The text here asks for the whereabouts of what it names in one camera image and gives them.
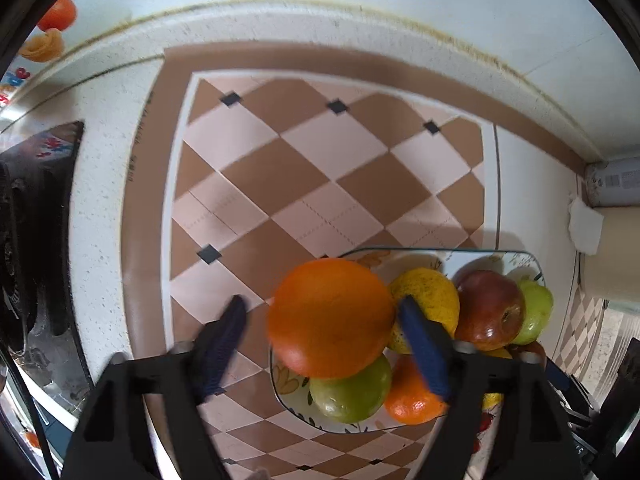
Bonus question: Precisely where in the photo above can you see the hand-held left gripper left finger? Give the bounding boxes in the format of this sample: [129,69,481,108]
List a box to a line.
[62,295,247,480]

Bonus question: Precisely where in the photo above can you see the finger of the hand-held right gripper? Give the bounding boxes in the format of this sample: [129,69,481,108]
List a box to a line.
[545,357,598,413]

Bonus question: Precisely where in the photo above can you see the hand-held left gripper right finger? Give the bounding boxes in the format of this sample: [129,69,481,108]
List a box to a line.
[398,296,583,480]

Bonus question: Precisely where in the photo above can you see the dark red apple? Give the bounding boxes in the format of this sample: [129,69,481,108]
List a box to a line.
[510,340,548,366]

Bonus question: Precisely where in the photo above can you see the yellow speckled orange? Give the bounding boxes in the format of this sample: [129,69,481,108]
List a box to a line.
[387,267,461,356]

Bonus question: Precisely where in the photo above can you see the red and green apple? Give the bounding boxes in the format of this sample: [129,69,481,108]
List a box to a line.
[454,270,527,352]

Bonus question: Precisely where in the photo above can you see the floral patterned plate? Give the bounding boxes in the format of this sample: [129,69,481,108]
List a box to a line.
[270,247,546,433]

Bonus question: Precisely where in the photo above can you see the cream utensil holder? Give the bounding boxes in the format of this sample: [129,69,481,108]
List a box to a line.
[577,204,640,302]

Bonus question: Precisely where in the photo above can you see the white tissue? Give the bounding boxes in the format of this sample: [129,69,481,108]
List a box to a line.
[567,196,606,256]

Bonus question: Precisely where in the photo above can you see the brown checkered table mat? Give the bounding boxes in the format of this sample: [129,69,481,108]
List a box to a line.
[122,45,608,480]

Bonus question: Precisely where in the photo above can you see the grey labelled can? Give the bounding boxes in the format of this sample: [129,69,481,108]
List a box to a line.
[585,157,640,208]

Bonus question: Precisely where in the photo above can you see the black gas stove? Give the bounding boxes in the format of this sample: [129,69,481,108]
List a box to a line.
[0,120,86,361]

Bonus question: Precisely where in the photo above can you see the colourful lettering wall sticker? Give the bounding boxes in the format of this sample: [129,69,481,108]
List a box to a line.
[0,62,32,108]

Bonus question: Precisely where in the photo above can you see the cut persimmon wall sticker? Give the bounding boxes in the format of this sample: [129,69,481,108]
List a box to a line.
[19,28,66,63]

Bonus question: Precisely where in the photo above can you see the whole persimmon wall sticker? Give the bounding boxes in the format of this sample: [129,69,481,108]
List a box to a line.
[37,0,79,32]

